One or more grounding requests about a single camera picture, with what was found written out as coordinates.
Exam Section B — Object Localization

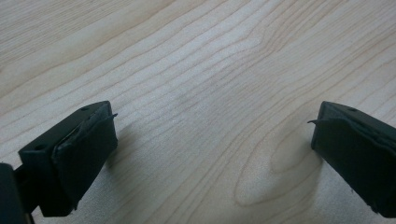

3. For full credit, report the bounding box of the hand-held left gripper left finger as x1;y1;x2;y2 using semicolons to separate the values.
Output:
17;100;119;218

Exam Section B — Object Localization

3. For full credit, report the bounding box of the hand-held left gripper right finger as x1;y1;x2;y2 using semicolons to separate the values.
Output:
307;100;396;218

